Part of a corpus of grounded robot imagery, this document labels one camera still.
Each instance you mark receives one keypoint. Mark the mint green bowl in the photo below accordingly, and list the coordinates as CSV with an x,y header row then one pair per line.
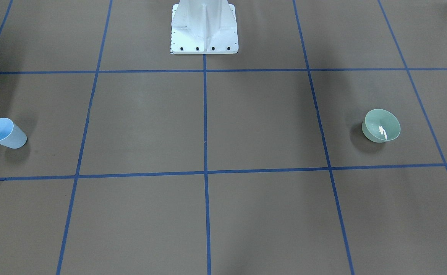
x,y
380,126

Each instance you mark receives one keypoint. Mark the light blue plastic cup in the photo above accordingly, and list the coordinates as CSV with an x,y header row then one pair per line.
x,y
11,135

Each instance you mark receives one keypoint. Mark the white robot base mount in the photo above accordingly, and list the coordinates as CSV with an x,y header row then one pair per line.
x,y
204,27

